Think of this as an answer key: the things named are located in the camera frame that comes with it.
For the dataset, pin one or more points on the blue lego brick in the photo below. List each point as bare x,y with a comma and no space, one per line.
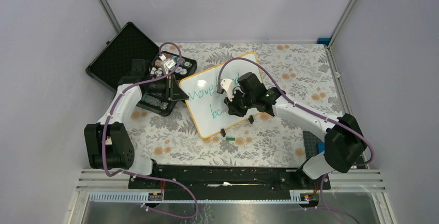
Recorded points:
320,147

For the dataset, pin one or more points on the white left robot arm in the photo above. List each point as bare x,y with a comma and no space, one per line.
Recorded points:
107,142

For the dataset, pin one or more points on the blue corner bracket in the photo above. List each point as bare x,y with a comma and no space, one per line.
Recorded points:
323,41

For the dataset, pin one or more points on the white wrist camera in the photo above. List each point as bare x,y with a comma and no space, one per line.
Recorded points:
166,64
226,86

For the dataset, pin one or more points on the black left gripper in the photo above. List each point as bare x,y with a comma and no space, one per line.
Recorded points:
173,91

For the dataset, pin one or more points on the yellow framed whiteboard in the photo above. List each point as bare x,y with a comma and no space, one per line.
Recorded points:
206,106

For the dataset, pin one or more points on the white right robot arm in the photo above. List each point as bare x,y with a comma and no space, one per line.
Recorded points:
341,135

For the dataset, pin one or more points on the floral table mat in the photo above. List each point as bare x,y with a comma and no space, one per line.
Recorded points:
302,70

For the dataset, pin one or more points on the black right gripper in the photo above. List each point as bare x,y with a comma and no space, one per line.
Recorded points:
233,109

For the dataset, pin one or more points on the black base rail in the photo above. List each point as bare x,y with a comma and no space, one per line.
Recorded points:
227,183

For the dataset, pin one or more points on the black poker chip case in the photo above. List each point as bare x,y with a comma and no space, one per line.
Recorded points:
114,61

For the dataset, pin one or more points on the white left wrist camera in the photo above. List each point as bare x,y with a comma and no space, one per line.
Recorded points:
166,64

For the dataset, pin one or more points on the grey lego baseplate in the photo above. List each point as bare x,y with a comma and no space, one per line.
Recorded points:
310,141

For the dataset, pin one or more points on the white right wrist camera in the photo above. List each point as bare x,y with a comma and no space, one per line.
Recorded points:
226,86

